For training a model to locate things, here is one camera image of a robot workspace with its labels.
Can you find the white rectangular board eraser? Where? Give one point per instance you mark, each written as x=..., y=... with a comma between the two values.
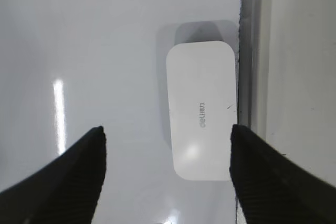
x=201, y=90

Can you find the white whiteboard with aluminium frame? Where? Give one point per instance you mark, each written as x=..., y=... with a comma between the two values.
x=70, y=65

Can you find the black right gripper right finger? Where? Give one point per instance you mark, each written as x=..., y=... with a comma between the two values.
x=272, y=189

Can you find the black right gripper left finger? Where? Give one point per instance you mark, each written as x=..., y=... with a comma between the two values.
x=66, y=190

